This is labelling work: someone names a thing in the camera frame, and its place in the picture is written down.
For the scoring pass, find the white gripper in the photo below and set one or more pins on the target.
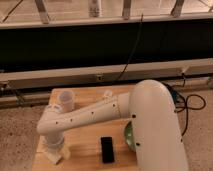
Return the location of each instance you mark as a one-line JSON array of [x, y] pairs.
[[55, 142]]

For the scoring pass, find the white sponge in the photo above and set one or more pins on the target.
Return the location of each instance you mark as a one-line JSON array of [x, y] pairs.
[[53, 155]]

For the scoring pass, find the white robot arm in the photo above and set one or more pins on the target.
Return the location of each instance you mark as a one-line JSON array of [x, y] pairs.
[[151, 109]]

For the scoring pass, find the translucent ceramic cup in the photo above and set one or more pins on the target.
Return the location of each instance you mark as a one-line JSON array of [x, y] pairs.
[[66, 100]]

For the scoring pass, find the black rectangular block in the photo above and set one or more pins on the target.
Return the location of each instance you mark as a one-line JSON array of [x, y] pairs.
[[107, 150]]

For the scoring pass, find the green bowl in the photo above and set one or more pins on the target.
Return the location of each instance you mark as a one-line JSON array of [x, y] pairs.
[[129, 138]]

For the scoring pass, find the metal rail frame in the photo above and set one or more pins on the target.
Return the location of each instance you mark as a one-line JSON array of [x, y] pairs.
[[161, 38]]

